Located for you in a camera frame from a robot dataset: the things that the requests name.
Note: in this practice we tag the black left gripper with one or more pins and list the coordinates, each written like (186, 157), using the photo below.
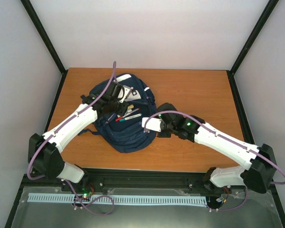
(122, 111)

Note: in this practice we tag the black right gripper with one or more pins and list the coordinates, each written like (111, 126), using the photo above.
(162, 135)

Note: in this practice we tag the red capped marker pen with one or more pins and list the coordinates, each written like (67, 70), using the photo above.
(127, 114)

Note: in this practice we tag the green capped marker pen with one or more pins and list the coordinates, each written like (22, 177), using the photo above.
(130, 117)

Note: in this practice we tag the navy blue student backpack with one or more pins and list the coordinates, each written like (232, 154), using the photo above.
(128, 136)

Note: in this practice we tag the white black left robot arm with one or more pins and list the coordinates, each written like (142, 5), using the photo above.
(44, 151)

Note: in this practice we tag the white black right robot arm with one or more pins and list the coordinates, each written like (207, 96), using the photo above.
(255, 163)

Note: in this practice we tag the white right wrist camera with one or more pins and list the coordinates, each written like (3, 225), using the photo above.
(154, 124)

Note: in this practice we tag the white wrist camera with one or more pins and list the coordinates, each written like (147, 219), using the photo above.
(126, 91)
(154, 124)

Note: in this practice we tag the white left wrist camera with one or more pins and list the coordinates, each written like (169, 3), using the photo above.
(126, 91)

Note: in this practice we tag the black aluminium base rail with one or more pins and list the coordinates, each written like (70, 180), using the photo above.
(103, 180)

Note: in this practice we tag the light blue slotted cable duct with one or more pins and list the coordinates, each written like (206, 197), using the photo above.
(124, 200)

